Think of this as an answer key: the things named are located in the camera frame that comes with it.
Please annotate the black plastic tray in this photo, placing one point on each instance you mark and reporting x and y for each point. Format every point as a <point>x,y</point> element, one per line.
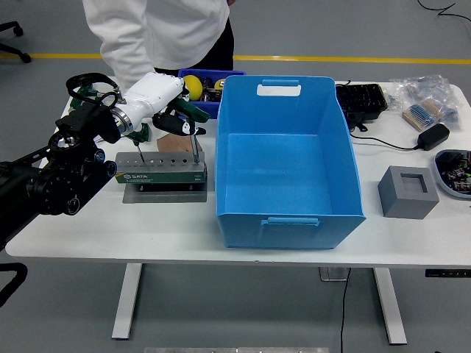
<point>362,99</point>

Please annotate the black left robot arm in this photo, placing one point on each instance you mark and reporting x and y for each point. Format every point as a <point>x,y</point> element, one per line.
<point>55,176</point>

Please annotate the person's right hand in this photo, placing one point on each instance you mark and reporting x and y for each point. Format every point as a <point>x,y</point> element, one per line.
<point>173,144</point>

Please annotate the black table control panel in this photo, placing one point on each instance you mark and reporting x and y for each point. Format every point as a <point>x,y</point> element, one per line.
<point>447,273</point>

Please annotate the yellow tape measure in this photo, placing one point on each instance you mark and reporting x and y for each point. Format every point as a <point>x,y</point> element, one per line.
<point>219,84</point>

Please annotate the light blue folding box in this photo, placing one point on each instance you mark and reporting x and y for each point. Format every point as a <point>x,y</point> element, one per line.
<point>279,165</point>

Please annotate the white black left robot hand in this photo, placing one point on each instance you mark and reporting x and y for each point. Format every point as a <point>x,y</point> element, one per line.
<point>151,95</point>

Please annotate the white table leg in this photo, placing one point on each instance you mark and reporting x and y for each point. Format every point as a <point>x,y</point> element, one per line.
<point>127,301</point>
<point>390,305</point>

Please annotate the clear bags of resistors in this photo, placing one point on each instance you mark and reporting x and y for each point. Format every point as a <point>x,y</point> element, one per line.
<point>427,88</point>

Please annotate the tan resistor strip bundle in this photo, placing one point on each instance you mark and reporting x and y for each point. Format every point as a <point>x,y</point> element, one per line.
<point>419,114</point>

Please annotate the dark blue plastic bin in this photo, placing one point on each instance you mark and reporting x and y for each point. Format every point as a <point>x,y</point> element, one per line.
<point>213,107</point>

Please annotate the person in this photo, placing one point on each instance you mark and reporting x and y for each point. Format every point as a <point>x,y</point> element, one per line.
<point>165,29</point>

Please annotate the black office chair base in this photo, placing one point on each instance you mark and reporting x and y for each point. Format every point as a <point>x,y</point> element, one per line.
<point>11,49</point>

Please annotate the yellow lemon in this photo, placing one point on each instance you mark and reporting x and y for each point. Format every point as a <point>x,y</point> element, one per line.
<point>193,86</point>

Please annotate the green SATA hex key stand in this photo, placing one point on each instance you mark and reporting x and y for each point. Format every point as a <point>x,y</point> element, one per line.
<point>158,178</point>

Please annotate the black power adapter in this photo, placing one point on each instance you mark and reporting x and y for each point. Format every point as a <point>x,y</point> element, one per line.
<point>434,136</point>

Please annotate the dark brown small parts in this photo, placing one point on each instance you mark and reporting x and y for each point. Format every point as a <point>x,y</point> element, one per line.
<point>209,96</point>

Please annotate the grey cube with recess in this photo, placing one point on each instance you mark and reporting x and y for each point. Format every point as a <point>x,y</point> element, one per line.
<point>404,206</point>

